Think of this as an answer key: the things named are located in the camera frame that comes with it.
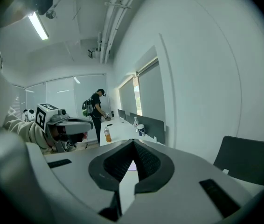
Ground long ceiling lamp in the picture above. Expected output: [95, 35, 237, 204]
[27, 11, 49, 41]

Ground pink smartphone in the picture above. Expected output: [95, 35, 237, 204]
[127, 160, 138, 172]

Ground grey window blind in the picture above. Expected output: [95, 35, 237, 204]
[138, 61, 167, 126]
[118, 77, 138, 120]

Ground orange drink bottle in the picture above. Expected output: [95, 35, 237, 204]
[103, 126, 112, 143]

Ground person's head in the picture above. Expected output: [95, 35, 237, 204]
[0, 0, 55, 30]

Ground white ceiling pipes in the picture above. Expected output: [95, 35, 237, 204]
[98, 0, 137, 64]

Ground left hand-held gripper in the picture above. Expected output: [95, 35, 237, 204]
[35, 103, 94, 153]

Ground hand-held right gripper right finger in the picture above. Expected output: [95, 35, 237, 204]
[122, 138, 255, 224]

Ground round ceiling fixture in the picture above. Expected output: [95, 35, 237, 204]
[45, 9, 57, 20]

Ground person's left forearm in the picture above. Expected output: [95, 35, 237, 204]
[2, 106, 51, 154]

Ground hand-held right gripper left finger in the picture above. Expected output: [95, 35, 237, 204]
[26, 138, 135, 223]

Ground white ceiling box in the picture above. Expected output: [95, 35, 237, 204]
[87, 47, 100, 59]

